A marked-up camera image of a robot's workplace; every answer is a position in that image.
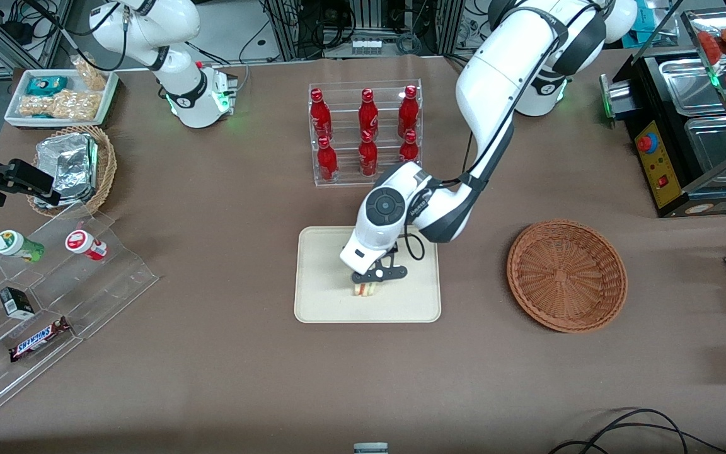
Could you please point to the large peanut snack bag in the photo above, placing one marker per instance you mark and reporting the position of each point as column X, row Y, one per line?
column 60, row 105

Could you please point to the snickers chocolate bar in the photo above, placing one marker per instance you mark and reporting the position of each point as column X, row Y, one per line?
column 38, row 340

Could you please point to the steel warmer pan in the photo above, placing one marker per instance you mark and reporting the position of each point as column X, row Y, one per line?
column 691, row 85
column 716, row 148

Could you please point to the white rectangular snack tray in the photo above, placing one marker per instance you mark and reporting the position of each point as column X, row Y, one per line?
column 16, row 101

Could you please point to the black food warmer appliance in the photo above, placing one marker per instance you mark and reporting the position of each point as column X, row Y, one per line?
column 668, row 189

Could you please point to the teal cardboard box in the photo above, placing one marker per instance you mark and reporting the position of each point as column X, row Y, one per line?
column 643, row 30

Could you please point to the red cola bottle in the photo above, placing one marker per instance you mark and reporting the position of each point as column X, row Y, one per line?
column 328, row 162
column 320, row 116
column 368, row 116
column 368, row 157
column 408, row 113
column 408, row 148

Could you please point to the green lid cup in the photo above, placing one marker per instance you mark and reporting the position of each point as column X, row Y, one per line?
column 13, row 244

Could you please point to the teal snack packet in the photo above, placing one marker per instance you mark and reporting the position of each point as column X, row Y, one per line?
column 46, row 85

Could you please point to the clear acrylic stepped stand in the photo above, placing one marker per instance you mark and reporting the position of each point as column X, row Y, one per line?
column 104, row 284

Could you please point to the small peanut snack bag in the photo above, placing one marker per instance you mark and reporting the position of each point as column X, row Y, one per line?
column 92, row 74

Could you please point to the grey device edge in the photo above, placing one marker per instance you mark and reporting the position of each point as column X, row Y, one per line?
column 370, row 448

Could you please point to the aluminium frame rack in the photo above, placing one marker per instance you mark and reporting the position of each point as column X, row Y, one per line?
column 448, row 25

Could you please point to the brown shallow wicker basket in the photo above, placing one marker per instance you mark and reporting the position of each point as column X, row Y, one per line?
column 564, row 277

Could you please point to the silver foil pack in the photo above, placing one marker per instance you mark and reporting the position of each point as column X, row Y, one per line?
column 63, row 161
column 86, row 197

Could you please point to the clear acrylic bottle rack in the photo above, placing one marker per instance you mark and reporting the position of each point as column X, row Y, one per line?
column 344, row 183

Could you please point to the cream plastic tray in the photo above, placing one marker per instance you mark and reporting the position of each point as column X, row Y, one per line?
column 325, row 296

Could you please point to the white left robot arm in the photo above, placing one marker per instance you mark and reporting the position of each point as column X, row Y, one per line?
column 508, row 75

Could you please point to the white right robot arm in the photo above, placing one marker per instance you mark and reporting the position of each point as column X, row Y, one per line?
column 177, row 69

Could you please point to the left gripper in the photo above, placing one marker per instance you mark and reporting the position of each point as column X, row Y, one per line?
column 394, row 247

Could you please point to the red lid cup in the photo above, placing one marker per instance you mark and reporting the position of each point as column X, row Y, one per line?
column 82, row 243

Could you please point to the small black carton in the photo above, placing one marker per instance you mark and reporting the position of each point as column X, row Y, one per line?
column 16, row 302

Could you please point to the light deep wicker basket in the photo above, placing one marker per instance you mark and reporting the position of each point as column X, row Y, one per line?
column 108, row 164

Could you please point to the triangular sandwich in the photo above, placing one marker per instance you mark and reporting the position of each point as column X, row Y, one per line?
column 364, row 290

